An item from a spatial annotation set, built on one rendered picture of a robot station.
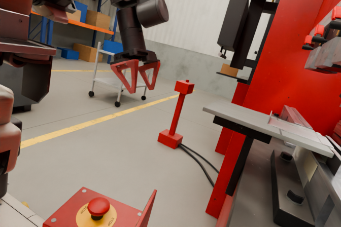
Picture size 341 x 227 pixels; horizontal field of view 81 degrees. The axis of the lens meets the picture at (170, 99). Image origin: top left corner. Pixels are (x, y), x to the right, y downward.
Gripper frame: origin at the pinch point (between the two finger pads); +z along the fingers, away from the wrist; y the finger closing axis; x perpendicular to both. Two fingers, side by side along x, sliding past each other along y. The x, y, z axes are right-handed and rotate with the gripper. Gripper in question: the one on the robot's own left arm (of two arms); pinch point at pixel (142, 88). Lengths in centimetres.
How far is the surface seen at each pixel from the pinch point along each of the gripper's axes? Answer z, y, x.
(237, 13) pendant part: -41, 109, -23
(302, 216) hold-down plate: 25.6, -9.5, -30.3
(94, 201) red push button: 19.2, -18.9, 3.5
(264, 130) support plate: 13.6, 0.2, -26.9
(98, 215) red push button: 20.8, -20.1, 2.0
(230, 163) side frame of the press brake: 62, 94, -3
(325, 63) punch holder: 2, 25, -45
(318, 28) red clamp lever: -9, 37, -49
